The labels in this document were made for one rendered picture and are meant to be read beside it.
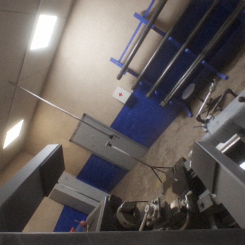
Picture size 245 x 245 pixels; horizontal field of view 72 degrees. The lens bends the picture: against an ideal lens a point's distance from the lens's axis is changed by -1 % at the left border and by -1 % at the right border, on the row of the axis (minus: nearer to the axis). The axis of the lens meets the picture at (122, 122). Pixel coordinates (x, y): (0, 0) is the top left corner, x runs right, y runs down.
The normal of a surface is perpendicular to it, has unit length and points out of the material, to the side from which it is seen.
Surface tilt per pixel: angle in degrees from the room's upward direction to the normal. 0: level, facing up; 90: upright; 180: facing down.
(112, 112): 90
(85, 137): 90
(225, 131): 86
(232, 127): 86
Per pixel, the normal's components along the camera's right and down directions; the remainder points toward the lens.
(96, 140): -0.10, 0.49
